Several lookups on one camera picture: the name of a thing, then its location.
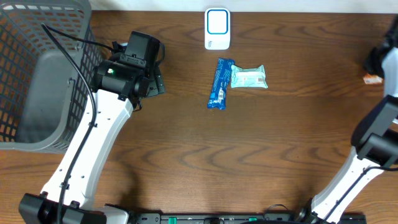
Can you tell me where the blue Oreo cookie pack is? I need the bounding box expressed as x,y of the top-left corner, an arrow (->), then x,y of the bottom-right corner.
207,58 -> 235,110

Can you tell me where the teal wet wipes pack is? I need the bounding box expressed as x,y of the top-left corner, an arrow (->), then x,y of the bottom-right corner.
231,65 -> 268,88

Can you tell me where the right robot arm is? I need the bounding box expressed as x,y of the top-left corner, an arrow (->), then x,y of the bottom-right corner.
295,21 -> 397,223

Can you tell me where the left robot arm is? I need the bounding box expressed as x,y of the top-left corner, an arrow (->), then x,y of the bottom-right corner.
19,31 -> 165,223

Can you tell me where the grey plastic mesh basket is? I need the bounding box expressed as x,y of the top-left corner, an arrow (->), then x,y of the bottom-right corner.
1,0 -> 102,154

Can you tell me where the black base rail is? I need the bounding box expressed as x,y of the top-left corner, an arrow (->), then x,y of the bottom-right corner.
105,203 -> 368,224

